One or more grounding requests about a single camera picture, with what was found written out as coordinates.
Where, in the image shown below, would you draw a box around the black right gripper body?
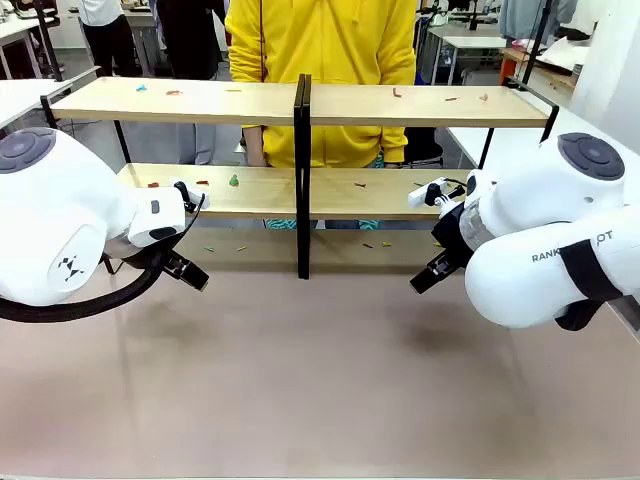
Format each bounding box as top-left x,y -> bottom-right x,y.
432,202 -> 474,266

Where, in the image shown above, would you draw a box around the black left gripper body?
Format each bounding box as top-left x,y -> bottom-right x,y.
110,234 -> 182,272

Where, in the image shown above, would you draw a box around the person's right hand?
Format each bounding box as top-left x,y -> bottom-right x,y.
243,125 -> 267,166

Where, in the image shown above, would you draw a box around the black office chair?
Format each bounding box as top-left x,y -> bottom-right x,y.
403,127 -> 445,169

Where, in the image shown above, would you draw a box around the wooden shelf board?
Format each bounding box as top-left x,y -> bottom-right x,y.
51,77 -> 301,127
115,163 -> 300,220
308,167 -> 469,222
309,83 -> 551,128

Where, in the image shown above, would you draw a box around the wooden two-tier shelf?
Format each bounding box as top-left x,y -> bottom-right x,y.
39,73 -> 307,280

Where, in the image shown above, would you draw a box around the white lab table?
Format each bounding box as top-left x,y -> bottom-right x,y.
428,23 -> 507,87
0,78 -> 75,132
444,105 -> 640,174

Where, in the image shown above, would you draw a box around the wooden workbench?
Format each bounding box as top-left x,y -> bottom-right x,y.
499,43 -> 581,104

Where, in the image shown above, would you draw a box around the black stand pole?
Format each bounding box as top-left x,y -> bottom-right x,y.
33,0 -> 64,83
518,0 -> 552,92

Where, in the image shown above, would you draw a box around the person in dark clothes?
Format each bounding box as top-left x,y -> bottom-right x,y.
155,0 -> 224,81

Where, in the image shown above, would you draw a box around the person in white shirt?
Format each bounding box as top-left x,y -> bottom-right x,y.
78,0 -> 135,77

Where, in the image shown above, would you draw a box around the hanging grey clothes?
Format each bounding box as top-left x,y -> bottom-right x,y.
498,0 -> 576,40

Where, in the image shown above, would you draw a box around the person in yellow hoodie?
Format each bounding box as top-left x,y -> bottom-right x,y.
224,0 -> 418,231

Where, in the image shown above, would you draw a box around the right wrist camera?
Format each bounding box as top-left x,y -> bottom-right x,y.
408,177 -> 469,212

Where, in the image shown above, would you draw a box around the black sleeved arm cable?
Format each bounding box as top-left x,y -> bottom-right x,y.
0,192 -> 209,324

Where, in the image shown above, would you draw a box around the black arm strap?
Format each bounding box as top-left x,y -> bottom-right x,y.
554,239 -> 632,332

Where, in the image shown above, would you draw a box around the black metal shelf frame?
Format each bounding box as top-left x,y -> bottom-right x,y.
302,73 -> 561,280

